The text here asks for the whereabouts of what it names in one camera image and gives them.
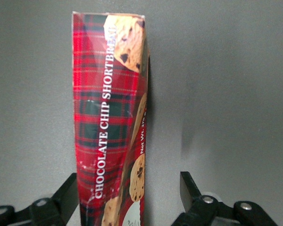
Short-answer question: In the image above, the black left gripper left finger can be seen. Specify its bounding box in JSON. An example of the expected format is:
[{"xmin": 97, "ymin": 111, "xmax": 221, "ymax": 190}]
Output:
[{"xmin": 0, "ymin": 172, "xmax": 79, "ymax": 226}]

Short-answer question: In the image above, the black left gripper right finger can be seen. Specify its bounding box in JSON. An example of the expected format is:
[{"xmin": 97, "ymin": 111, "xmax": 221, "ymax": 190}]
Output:
[{"xmin": 171, "ymin": 171, "xmax": 283, "ymax": 226}]

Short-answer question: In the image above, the red tartan cookie box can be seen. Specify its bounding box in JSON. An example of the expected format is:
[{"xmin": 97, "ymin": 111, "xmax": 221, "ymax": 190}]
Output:
[{"xmin": 71, "ymin": 11, "xmax": 152, "ymax": 226}]

